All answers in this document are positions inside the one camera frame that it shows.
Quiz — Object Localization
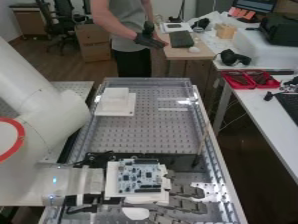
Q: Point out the black plate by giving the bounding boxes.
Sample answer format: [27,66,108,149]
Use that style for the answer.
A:
[72,150,210,175]

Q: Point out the person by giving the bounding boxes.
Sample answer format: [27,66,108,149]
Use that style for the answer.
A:
[89,0,172,79]

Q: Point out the black bag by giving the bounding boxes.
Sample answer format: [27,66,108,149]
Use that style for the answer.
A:
[258,13,298,47]

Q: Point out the black office chair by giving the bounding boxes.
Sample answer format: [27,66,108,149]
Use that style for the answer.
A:
[35,0,85,55]

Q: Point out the beige small box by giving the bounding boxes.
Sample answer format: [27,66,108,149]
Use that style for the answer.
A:
[214,22,238,40]

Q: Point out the white computer mouse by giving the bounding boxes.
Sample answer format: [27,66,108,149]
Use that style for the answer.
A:
[186,46,202,55]

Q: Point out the black keyboard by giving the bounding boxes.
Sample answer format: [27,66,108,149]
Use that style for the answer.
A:
[274,92,298,127]

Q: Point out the white desk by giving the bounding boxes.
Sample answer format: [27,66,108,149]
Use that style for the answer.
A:
[189,10,298,76]
[211,74,298,186]

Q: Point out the wooden desk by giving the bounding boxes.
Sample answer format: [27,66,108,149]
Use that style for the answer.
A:
[152,19,219,80]

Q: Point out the small black block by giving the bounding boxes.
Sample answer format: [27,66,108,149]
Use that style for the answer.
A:
[262,90,275,102]

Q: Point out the wooden cabinet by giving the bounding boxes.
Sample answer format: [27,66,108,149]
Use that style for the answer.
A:
[8,3,48,38]

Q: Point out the clear box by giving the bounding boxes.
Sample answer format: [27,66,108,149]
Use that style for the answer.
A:
[65,76,247,224]

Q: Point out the black headphones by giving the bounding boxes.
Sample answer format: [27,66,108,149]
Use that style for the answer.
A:
[219,48,253,67]

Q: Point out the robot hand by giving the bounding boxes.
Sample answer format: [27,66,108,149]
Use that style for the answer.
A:
[104,158,211,224]

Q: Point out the cardboard box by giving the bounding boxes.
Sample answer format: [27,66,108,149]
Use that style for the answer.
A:
[73,22,113,64]

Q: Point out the small white box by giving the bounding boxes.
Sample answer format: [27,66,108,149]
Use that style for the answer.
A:
[93,86,138,118]

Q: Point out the black flat pad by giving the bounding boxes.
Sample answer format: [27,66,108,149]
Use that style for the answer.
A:
[168,30,196,49]

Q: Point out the red tray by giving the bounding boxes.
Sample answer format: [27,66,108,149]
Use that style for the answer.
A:
[221,70,258,91]
[246,69,282,90]

